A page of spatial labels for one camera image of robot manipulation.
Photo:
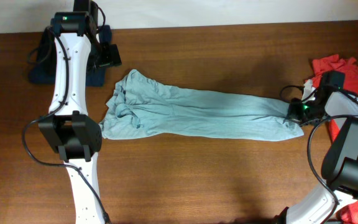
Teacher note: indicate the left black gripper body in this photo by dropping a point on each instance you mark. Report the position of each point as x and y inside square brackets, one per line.
[103, 56]

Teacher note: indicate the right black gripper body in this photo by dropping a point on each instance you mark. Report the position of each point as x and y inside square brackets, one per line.
[301, 112]

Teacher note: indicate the light blue t-shirt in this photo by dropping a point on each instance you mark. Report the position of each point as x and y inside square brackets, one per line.
[141, 107]

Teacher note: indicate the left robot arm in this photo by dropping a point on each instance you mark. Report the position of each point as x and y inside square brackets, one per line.
[68, 129]

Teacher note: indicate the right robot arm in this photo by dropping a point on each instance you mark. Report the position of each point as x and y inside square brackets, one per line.
[338, 179]

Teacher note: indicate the folded dark navy garment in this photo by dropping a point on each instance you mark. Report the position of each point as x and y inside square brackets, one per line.
[44, 68]

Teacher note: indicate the red t-shirt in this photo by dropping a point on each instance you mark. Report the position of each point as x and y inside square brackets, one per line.
[349, 67]

